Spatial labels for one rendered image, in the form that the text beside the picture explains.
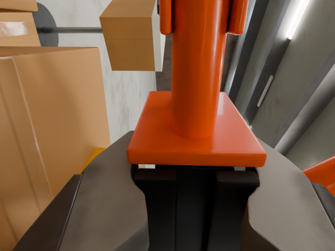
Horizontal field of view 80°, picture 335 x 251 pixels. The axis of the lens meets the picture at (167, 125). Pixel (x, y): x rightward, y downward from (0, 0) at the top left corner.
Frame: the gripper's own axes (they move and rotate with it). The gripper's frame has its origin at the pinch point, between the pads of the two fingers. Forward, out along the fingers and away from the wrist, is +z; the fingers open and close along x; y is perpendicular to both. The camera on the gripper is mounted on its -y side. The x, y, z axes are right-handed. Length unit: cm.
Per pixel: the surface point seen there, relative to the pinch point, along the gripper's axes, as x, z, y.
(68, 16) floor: -117, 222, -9
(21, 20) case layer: -61, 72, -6
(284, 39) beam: 260, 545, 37
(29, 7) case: -19.9, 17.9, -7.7
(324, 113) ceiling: 279, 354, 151
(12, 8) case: -20.0, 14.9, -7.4
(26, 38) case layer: -61, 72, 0
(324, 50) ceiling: 278, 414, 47
